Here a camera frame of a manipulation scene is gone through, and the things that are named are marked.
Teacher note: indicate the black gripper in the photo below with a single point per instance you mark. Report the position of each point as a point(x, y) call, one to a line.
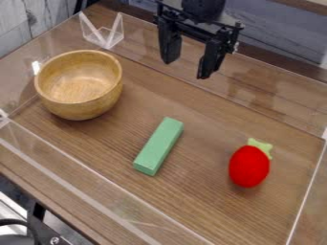
point(195, 17)

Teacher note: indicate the black metal table frame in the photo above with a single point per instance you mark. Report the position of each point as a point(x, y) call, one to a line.
point(39, 233)

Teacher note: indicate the wooden bowl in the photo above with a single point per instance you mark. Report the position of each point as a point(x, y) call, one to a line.
point(80, 84)

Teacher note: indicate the red plush strawberry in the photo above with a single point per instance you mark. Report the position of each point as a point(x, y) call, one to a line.
point(250, 164)

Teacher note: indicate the clear acrylic corner stand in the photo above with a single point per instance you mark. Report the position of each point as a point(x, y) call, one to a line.
point(104, 37)

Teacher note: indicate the green rectangular block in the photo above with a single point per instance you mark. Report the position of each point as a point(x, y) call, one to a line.
point(162, 141)

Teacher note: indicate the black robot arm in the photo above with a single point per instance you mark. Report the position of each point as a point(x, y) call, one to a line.
point(230, 42)

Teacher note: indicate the clear acrylic front barrier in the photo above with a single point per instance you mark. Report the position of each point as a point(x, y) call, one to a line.
point(110, 215)

